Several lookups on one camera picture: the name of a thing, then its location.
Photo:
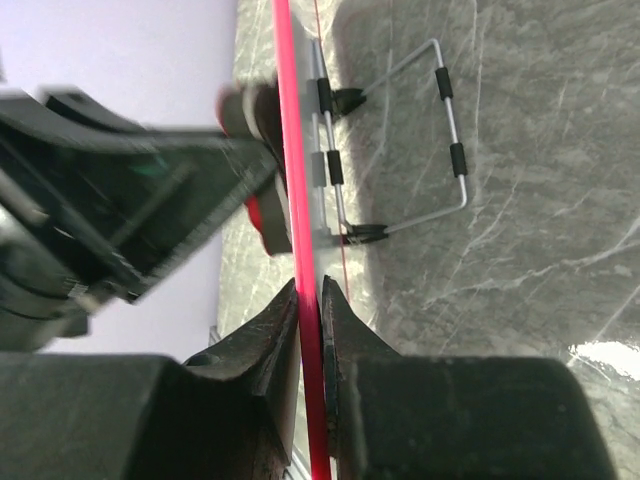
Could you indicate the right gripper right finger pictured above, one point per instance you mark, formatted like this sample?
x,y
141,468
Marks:
x,y
464,417

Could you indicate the wire whiteboard stand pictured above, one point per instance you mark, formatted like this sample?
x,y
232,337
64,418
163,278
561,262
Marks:
x,y
392,149

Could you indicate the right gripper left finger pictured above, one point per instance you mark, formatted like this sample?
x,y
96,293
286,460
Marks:
x,y
226,413

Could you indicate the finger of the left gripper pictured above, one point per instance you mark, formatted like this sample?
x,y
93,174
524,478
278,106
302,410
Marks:
x,y
230,165

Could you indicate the pink framed whiteboard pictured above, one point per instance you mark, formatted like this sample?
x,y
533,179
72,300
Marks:
x,y
309,148

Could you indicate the red black whiteboard eraser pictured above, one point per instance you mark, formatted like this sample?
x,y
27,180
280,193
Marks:
x,y
250,113

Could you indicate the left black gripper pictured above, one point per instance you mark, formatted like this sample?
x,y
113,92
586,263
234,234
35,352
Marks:
x,y
102,218

